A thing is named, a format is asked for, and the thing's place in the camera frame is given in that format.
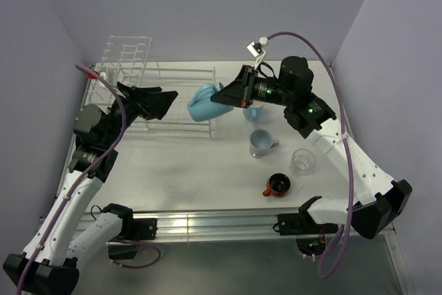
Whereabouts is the round light blue mug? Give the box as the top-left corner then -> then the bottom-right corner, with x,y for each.
187,82 -> 233,122

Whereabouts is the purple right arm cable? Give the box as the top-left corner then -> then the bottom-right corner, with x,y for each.
267,31 -> 355,280

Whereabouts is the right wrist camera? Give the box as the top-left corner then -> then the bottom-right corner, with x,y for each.
247,36 -> 269,59

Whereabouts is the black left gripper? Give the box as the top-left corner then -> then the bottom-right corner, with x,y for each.
101,82 -> 177,146

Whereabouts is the faceted light blue mug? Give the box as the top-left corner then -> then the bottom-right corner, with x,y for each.
243,101 -> 265,122

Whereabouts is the orange and black cup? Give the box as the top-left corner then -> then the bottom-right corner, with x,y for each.
262,173 -> 291,197

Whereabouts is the grey footed mug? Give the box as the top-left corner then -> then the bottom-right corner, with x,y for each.
249,129 -> 279,158

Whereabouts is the clear glass cup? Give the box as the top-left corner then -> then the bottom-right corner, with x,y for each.
289,149 -> 316,177

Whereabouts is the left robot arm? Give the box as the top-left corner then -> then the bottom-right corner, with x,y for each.
3,83 -> 178,294

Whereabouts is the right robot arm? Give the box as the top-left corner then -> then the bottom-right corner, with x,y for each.
211,56 -> 412,239

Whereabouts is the aluminium mounting rail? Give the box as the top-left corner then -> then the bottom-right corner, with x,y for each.
133,209 -> 297,242

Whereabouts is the white wire dish rack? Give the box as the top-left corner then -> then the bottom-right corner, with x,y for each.
93,36 -> 215,139

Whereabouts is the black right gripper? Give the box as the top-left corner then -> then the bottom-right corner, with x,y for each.
211,64 -> 293,108

